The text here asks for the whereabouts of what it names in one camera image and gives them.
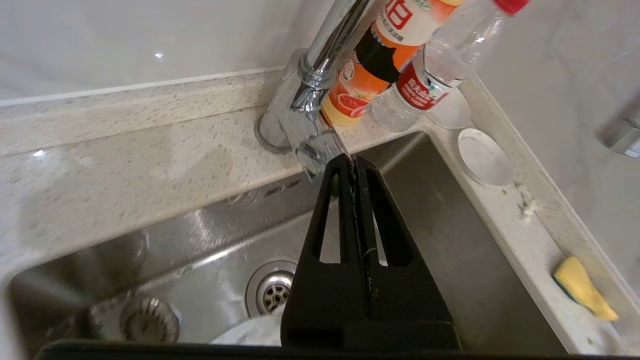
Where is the yellow sponge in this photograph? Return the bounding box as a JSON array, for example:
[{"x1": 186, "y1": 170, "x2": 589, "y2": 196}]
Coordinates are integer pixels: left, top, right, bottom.
[{"x1": 552, "y1": 256, "x2": 620, "y2": 322}]

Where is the steel sink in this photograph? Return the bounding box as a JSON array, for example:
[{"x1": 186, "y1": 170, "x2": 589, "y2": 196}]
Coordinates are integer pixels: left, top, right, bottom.
[{"x1": 7, "y1": 131, "x2": 571, "y2": 352}]

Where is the chrome wall fixture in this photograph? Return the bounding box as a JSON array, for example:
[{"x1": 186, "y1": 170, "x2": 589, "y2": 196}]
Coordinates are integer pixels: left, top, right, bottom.
[{"x1": 597, "y1": 95, "x2": 640, "y2": 159}]

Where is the white round disc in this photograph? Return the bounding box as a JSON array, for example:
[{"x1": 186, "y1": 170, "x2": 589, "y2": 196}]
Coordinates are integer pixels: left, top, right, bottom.
[{"x1": 457, "y1": 128, "x2": 515, "y2": 187}]

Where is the orange dish soap bottle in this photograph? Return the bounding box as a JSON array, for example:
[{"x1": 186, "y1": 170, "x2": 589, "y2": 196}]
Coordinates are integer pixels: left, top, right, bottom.
[{"x1": 320, "y1": 0, "x2": 463, "y2": 128}]

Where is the chrome faucet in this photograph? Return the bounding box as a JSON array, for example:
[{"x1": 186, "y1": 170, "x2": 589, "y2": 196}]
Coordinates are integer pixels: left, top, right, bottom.
[{"x1": 255, "y1": 0, "x2": 373, "y2": 182}]

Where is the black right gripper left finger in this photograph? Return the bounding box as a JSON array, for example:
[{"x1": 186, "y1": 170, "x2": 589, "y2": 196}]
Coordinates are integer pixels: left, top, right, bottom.
[{"x1": 280, "y1": 154, "x2": 372, "y2": 352}]

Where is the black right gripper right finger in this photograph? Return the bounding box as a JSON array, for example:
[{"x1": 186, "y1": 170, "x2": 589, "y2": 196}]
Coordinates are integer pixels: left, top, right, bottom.
[{"x1": 356, "y1": 156, "x2": 461, "y2": 352}]

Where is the round steel sink plug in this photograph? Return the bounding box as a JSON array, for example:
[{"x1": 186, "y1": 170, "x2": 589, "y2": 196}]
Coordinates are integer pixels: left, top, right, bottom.
[{"x1": 120, "y1": 297, "x2": 182, "y2": 345}]

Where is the sink drain strainer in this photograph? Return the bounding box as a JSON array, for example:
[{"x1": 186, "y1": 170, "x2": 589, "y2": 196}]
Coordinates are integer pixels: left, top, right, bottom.
[{"x1": 245, "y1": 259, "x2": 299, "y2": 317}]

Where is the clear bottle red label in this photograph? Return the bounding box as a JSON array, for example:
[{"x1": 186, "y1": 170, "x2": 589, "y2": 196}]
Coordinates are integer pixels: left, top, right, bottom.
[{"x1": 372, "y1": 0, "x2": 531, "y2": 134}]

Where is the white speckled cloth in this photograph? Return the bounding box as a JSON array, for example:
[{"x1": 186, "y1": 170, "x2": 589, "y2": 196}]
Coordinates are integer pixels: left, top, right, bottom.
[{"x1": 210, "y1": 315, "x2": 286, "y2": 347}]

